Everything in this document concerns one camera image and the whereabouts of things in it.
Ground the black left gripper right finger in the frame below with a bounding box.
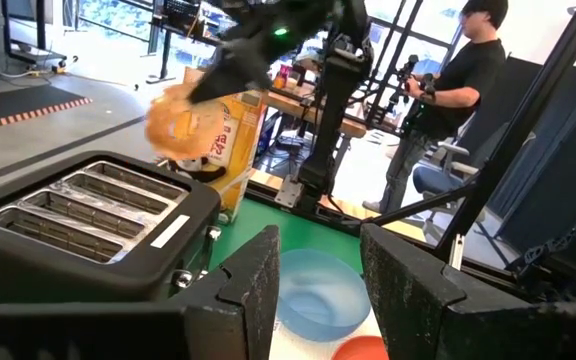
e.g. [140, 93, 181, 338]
[359, 222, 559, 360]

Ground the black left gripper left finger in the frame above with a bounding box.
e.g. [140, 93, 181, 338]
[167, 224, 282, 360]

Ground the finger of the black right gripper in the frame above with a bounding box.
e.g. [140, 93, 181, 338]
[187, 59, 257, 105]

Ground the halved bagel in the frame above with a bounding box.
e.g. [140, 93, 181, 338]
[144, 82, 227, 162]

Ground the colourful cereal box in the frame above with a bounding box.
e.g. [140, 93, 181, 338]
[160, 67, 269, 226]

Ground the wooden workbench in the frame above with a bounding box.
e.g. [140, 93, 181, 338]
[262, 82, 368, 140]

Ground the orange plate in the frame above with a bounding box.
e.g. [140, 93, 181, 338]
[330, 335, 390, 360]

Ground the light blue bowl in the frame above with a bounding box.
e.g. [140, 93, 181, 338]
[274, 248, 372, 344]

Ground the light wooden table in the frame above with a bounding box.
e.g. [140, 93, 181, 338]
[246, 167, 419, 237]

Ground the blue office chair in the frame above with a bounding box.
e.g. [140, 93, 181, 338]
[411, 130, 538, 246]

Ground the black handheld controller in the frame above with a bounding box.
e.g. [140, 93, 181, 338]
[387, 53, 437, 119]

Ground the dark blue partition panel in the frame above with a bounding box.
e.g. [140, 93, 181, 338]
[457, 54, 576, 251]

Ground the black floor mat striped edge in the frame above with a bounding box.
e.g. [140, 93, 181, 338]
[0, 83, 94, 136]

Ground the person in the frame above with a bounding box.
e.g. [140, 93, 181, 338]
[361, 0, 510, 216]

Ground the black four-slot toaster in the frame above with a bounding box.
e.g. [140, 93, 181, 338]
[0, 149, 223, 312]

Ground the black frame strut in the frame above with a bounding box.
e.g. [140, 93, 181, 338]
[432, 0, 576, 264]

